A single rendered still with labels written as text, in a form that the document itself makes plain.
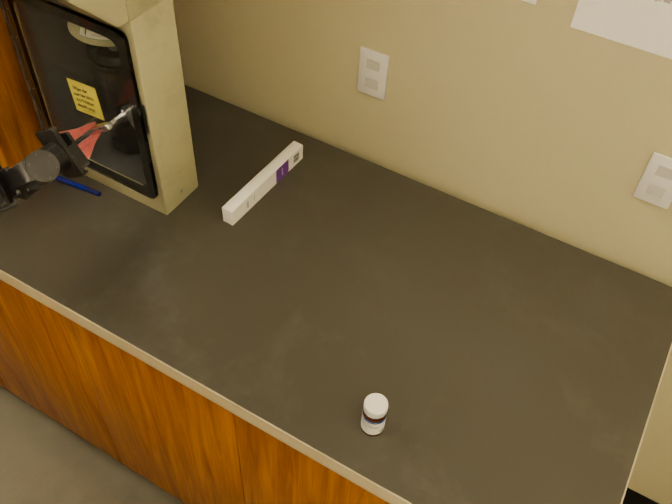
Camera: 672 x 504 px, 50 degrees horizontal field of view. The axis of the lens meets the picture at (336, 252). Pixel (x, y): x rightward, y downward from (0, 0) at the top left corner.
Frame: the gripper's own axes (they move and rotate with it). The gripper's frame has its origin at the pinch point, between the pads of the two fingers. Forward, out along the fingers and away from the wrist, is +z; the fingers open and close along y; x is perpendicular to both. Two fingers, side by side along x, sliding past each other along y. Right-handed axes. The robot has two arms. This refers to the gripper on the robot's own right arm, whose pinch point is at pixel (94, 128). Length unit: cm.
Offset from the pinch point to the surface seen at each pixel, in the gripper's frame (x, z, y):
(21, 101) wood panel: 27.3, 3.9, 8.1
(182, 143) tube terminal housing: -3.4, 13.3, -12.2
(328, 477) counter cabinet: -37, -20, -68
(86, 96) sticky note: 2.2, 3.7, 5.4
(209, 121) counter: 15.2, 36.1, -18.2
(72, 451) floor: 78, -25, -89
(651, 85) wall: -84, 51, -33
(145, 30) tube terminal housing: -19.1, 8.7, 12.2
